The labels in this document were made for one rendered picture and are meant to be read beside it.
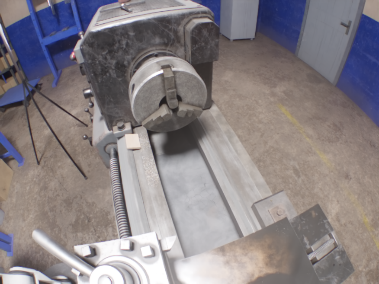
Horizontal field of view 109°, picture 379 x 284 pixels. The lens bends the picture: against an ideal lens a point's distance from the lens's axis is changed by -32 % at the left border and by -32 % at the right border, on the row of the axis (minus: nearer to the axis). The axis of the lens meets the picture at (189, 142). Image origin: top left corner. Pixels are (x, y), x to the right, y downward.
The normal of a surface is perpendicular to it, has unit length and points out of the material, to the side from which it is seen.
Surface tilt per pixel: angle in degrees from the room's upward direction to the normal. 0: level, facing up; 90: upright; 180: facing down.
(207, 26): 90
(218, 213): 21
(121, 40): 90
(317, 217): 0
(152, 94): 90
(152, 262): 0
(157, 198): 0
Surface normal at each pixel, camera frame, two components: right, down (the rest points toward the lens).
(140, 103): 0.32, 0.72
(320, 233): -0.03, -0.65
